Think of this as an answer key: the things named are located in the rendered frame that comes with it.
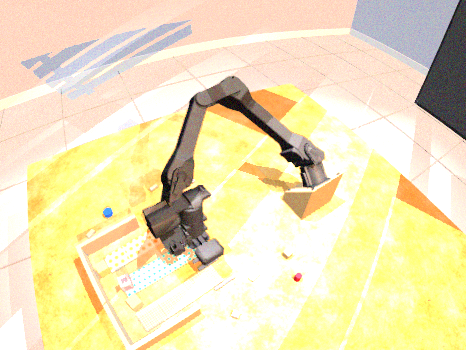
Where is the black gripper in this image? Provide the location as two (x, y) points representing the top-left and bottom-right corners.
(180, 214), (224, 266)

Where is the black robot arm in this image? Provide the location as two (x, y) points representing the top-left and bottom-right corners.
(142, 75), (331, 257)

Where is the red cylinder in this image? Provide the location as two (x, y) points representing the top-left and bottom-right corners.
(293, 272), (302, 282)

